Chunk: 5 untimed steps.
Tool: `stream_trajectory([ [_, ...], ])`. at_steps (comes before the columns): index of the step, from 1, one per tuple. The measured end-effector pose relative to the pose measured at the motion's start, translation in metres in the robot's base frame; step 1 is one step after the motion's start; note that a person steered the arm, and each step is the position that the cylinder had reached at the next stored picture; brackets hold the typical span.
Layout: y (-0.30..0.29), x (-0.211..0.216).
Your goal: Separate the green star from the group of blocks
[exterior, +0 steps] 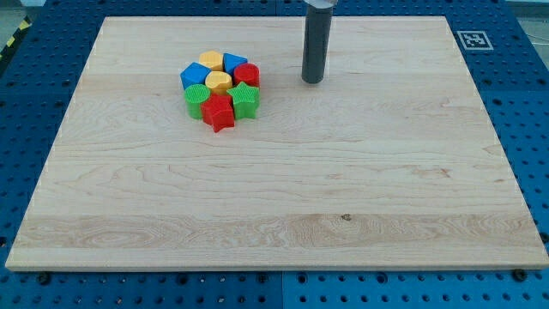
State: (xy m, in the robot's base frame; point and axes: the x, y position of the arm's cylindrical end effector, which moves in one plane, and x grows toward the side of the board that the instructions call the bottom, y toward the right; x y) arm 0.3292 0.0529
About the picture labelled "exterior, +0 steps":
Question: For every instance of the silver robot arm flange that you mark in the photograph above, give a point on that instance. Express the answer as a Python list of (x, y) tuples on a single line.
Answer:
[(321, 4)]

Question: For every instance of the green star block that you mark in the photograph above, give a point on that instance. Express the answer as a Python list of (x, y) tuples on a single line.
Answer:
[(245, 100)]

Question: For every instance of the red star block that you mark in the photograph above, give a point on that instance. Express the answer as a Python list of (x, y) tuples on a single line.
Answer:
[(217, 111)]

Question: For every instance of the red cylinder block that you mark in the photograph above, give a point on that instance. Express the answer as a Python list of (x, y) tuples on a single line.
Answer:
[(247, 73)]

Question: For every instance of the yellow heart block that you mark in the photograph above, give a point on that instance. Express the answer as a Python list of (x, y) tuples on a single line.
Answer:
[(218, 82)]

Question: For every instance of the green cylinder block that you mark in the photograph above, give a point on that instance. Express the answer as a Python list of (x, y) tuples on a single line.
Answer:
[(194, 96)]

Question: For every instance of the blue triangle block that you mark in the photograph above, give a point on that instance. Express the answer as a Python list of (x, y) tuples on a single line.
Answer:
[(231, 62)]

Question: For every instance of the yellow hexagon block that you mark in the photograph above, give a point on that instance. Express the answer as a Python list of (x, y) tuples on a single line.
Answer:
[(212, 60)]

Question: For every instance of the blue cube block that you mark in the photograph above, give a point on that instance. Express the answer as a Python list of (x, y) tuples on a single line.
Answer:
[(193, 74)]

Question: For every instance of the light wooden board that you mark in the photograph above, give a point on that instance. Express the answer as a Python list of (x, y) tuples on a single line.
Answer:
[(390, 163)]

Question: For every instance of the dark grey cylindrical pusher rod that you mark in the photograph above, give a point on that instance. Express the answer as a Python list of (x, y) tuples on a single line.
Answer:
[(316, 41)]

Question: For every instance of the white fiducial marker tag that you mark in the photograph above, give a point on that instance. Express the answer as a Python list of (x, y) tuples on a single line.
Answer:
[(473, 40)]

